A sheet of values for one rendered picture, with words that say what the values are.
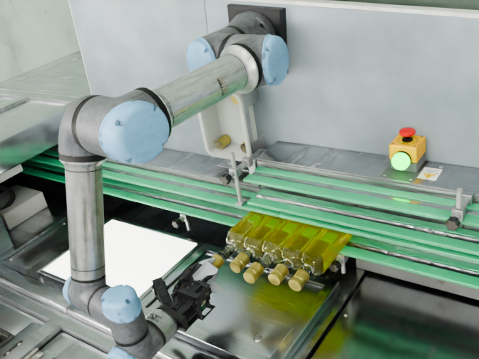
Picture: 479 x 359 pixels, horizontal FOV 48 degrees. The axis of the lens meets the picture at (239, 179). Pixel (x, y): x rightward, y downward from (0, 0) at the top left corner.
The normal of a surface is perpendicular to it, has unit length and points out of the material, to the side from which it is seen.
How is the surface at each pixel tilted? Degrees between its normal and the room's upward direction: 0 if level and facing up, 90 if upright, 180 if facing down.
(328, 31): 0
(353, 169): 90
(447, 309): 90
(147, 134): 78
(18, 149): 90
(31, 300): 90
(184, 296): 0
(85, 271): 43
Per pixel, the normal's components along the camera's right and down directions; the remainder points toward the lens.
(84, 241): 0.09, 0.27
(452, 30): -0.56, 0.47
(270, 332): -0.16, -0.87
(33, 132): 0.81, 0.15
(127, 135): 0.68, 0.25
